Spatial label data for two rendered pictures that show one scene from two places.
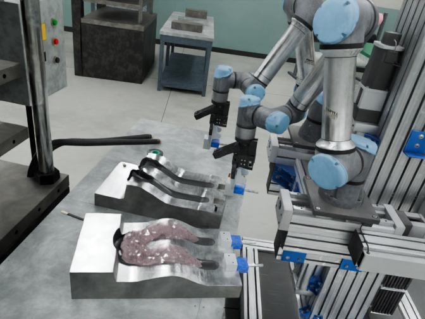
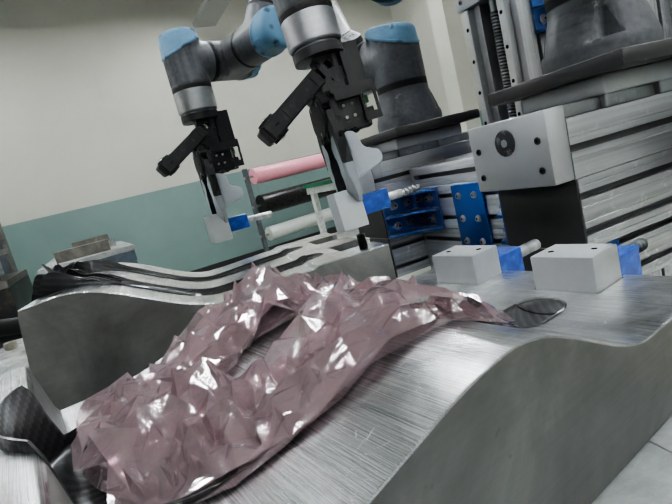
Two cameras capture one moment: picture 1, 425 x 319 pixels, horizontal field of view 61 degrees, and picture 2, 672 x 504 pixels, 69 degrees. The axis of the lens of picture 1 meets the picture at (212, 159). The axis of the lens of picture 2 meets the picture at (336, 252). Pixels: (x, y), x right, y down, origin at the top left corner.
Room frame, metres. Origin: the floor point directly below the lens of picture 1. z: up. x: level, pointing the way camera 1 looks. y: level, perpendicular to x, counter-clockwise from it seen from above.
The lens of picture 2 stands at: (0.60, 0.19, 0.99)
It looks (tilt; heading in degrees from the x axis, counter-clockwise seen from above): 9 degrees down; 339
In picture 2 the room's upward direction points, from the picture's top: 14 degrees counter-clockwise
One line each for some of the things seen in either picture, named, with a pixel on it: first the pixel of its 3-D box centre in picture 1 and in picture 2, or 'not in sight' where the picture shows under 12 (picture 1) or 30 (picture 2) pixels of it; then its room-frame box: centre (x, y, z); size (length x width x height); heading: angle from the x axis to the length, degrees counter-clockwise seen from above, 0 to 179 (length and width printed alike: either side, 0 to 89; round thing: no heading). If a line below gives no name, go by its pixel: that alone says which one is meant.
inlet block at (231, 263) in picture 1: (243, 265); (607, 264); (0.88, -0.15, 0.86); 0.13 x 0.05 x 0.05; 101
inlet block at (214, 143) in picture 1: (217, 143); (241, 221); (1.58, -0.01, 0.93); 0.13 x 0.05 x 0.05; 91
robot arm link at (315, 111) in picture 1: (322, 103); (392, 55); (1.60, -0.46, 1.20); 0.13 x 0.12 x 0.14; 18
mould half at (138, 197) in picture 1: (166, 187); (174, 307); (1.24, 0.17, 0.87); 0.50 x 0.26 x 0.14; 84
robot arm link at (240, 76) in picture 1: (245, 81); (234, 57); (1.59, -0.09, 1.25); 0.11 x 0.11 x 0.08; 18
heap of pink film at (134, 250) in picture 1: (162, 242); (291, 329); (0.88, 0.12, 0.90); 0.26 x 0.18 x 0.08; 101
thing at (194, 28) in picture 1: (188, 45); (99, 286); (5.75, 0.64, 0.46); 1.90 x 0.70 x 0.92; 4
